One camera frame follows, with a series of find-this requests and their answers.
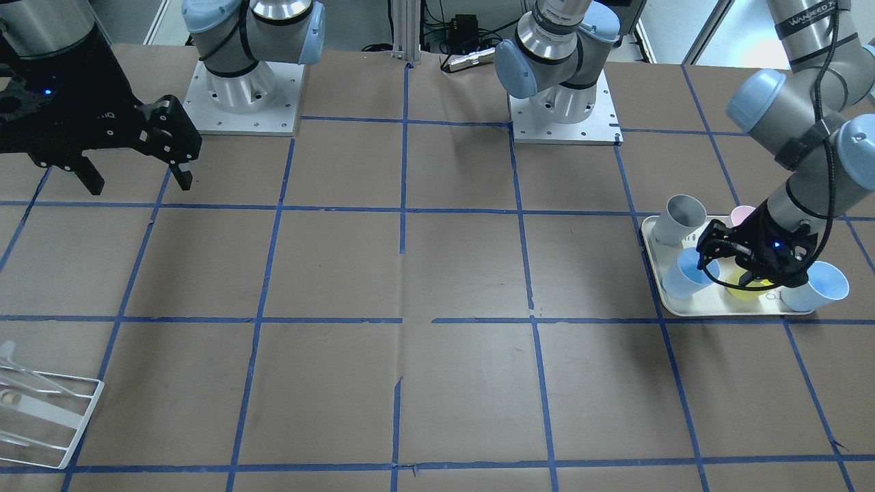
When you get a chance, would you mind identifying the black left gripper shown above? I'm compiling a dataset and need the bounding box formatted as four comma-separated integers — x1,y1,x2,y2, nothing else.
696,203,818,288

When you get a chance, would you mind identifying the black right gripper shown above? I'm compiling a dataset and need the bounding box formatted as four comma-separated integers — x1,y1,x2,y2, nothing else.
2,31,202,196

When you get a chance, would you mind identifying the light blue plastic cup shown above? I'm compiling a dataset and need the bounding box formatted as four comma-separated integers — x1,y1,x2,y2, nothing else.
660,248,720,299

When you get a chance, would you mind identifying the yellow plastic cup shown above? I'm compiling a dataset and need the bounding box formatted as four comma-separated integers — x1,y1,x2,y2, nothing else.
725,267,775,301

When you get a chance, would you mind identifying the pink plastic cup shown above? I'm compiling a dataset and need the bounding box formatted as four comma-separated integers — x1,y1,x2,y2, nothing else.
729,205,756,228

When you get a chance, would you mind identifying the grey plastic cup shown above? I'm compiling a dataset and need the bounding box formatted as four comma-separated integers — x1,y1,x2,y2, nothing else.
652,194,708,246

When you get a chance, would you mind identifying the cream plastic tray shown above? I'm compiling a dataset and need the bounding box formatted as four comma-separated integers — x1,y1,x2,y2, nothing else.
640,215,813,317

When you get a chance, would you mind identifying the silver metal connector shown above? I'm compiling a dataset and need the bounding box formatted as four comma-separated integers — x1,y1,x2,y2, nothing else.
440,47,495,74

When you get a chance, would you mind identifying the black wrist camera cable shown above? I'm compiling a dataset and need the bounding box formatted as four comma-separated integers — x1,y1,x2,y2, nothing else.
701,0,855,292

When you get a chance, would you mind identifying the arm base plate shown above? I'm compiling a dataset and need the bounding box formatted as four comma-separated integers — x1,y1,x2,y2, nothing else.
507,72,623,146
183,61,306,137

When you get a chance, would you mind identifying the white wire cup rack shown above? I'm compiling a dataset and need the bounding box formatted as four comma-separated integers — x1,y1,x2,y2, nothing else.
1,340,105,470

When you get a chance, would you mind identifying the aluminium frame post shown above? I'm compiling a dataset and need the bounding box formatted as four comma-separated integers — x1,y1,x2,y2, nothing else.
390,0,422,66

